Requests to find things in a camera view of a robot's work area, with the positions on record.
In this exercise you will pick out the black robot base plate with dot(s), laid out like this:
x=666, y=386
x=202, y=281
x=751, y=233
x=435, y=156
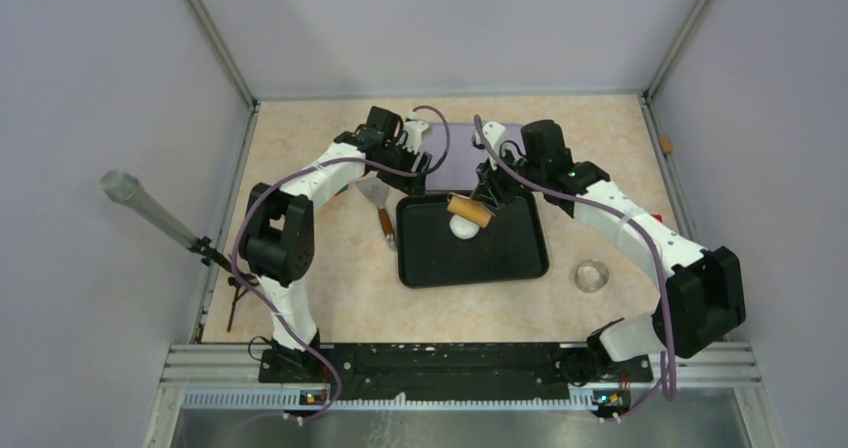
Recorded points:
x=450, y=371

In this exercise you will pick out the metal scraper wooden handle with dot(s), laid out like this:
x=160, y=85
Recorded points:
x=376, y=192

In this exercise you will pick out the clear glass cup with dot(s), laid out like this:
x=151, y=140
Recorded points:
x=590, y=276

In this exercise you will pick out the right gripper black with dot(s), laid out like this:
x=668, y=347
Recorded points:
x=491, y=189

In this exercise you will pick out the lilac rectangular tray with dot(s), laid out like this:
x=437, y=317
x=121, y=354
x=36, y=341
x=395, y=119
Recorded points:
x=458, y=171

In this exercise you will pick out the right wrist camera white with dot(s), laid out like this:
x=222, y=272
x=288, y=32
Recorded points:
x=490, y=136

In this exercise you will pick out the small wooden cork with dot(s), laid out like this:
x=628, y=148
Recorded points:
x=665, y=145

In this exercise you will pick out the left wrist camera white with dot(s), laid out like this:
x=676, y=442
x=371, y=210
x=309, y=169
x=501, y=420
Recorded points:
x=416, y=131

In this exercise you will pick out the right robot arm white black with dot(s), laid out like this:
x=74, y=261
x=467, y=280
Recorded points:
x=701, y=290

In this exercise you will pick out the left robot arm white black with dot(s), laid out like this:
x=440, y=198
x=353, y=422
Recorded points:
x=277, y=237

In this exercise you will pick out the black baking tray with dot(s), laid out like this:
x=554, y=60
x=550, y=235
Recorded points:
x=511, y=248

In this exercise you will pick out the yellow red blue toy block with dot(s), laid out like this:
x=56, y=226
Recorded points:
x=342, y=190

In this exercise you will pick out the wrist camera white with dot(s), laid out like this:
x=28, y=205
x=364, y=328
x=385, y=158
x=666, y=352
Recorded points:
x=416, y=131
x=490, y=136

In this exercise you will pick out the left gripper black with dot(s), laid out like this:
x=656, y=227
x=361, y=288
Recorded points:
x=410, y=184

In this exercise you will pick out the wooden dough roller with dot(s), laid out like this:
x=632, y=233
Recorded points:
x=469, y=210

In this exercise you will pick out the grey microphone on tripod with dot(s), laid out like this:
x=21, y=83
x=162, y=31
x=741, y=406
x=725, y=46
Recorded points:
x=126, y=190

